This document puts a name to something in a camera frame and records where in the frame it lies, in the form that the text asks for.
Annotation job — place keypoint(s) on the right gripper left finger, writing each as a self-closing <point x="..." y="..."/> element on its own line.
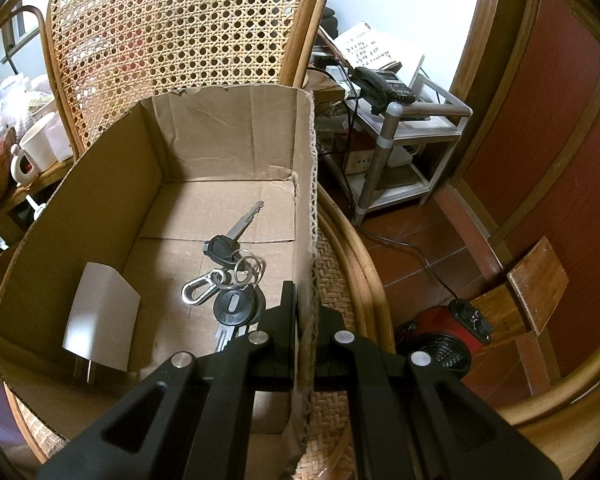
<point x="191" y="417"/>

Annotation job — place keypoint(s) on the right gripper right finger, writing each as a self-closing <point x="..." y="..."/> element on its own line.
<point x="411" y="419"/>

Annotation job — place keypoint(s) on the black keys with carabiner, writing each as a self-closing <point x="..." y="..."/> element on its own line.
<point x="233" y="286"/>

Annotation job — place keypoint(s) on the white wall charger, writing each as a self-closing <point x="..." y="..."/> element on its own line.
<point x="101" y="321"/>

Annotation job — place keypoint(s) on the brown cardboard box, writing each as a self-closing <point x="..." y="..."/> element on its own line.
<point x="171" y="173"/>

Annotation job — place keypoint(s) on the red black fan heater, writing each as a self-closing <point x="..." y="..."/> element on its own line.
<point x="452" y="335"/>

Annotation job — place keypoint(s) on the small wooden stool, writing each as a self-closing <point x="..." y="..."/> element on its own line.
<point x="526" y="301"/>

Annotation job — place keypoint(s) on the grey metal side shelf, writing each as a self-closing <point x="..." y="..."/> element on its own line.
<point x="435" y="117"/>

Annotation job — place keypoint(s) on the wooden side table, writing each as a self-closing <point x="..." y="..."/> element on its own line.
<point x="12" y="229"/>

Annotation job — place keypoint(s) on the white tissue box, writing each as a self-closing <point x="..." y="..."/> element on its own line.
<point x="57" y="137"/>

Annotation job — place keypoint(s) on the cream ceramic mug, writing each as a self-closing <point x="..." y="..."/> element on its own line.
<point x="33" y="154"/>

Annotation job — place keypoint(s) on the black desk telephone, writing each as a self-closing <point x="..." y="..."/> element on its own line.
<point x="380" y="88"/>

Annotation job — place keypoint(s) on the clear plastic bag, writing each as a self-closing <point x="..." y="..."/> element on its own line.
<point x="20" y="98"/>

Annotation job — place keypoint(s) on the handwritten paper notebook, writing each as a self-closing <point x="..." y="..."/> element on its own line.
<point x="365" y="46"/>

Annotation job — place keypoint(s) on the rattan cane armchair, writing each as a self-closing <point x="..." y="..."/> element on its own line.
<point x="114" y="54"/>

